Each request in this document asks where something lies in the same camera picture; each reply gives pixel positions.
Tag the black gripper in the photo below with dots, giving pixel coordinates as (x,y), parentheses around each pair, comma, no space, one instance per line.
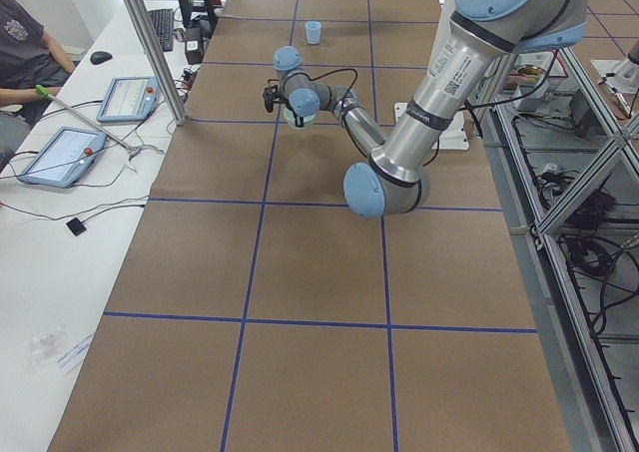
(299,118)

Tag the light green bowl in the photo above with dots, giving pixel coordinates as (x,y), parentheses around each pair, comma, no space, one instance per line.
(290,118)

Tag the light blue plastic cup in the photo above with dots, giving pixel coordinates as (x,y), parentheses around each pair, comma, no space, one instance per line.
(313,32)

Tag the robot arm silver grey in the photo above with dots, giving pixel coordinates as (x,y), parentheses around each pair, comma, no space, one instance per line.
(392,178)

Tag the black box with label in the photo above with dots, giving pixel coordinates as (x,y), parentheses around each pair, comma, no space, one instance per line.
(194,46)

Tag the black keyboard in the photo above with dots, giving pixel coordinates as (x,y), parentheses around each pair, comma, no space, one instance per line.
(162,21)

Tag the far blue teach pendant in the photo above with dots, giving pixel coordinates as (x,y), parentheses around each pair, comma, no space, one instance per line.
(129,99)

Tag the blue teach pendant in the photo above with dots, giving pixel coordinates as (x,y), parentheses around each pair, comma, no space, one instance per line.
(129,99)
(64,159)

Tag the black computer mouse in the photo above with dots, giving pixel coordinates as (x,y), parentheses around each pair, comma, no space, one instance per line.
(100,57)

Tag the near blue teach pendant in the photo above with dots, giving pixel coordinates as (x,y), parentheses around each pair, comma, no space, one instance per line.
(64,159)

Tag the small black square device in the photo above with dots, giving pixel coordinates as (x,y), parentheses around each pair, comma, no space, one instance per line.
(75,226)

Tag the seated person dark shirt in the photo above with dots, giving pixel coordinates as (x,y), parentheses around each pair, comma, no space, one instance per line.
(30,56)

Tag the clear plastic bag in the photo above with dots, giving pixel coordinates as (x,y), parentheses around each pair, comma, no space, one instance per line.
(46,346)

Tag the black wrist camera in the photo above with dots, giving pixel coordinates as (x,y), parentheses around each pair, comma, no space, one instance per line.
(271,97)

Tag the aluminium frame post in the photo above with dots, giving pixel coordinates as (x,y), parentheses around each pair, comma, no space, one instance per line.
(152,48)

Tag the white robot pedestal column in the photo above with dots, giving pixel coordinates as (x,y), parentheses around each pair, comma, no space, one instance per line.
(452,139)

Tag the green handled reacher stick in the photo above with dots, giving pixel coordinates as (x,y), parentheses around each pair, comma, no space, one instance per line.
(132,150)

